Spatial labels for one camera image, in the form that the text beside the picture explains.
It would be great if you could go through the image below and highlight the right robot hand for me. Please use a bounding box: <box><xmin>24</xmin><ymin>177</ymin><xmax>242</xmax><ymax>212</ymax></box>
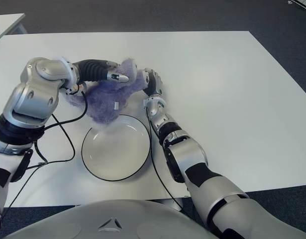
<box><xmin>142</xmin><ymin>67</ymin><xmax>165</xmax><ymax>97</ymax></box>

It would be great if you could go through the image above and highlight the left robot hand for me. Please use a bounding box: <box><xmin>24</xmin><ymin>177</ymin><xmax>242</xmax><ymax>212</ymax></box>
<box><xmin>73</xmin><ymin>59</ymin><xmax>130</xmax><ymax>87</ymax></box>

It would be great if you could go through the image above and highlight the purple plush bunny doll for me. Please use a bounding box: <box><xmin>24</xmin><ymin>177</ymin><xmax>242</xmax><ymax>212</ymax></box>
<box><xmin>65</xmin><ymin>57</ymin><xmax>150</xmax><ymax>126</ymax></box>

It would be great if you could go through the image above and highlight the white plate black rim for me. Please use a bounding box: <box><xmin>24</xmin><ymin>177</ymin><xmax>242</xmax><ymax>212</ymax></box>
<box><xmin>81</xmin><ymin>114</ymin><xmax>151</xmax><ymax>181</ymax></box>

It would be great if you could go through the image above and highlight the white neighbouring table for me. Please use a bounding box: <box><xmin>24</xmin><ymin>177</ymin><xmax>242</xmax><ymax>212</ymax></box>
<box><xmin>0</xmin><ymin>13</ymin><xmax>27</xmax><ymax>44</ymax></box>

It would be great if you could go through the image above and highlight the grey table leg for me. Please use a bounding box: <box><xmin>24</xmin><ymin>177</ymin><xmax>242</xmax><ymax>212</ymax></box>
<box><xmin>159</xmin><ymin>198</ymin><xmax>185</xmax><ymax>212</ymax></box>

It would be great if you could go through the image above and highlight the grey robot torso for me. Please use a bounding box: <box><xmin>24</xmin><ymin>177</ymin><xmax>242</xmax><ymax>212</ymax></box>
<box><xmin>4</xmin><ymin>199</ymin><xmax>213</xmax><ymax>239</ymax></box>

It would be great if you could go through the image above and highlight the white floor fixture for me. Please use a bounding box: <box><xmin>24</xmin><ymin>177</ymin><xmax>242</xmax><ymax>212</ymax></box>
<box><xmin>287</xmin><ymin>0</ymin><xmax>306</xmax><ymax>10</ymax></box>

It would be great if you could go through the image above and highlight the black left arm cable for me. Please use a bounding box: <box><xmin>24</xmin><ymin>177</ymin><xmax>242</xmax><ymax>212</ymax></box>
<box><xmin>0</xmin><ymin>91</ymin><xmax>88</xmax><ymax>225</ymax></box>

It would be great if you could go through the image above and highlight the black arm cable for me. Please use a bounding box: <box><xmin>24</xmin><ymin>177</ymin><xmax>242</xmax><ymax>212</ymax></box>
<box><xmin>146</xmin><ymin>116</ymin><xmax>183</xmax><ymax>212</ymax></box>
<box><xmin>0</xmin><ymin>91</ymin><xmax>88</xmax><ymax>225</ymax></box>

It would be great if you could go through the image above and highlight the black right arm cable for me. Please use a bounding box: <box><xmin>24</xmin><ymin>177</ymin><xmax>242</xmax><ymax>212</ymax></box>
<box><xmin>146</xmin><ymin>116</ymin><xmax>183</xmax><ymax>212</ymax></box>

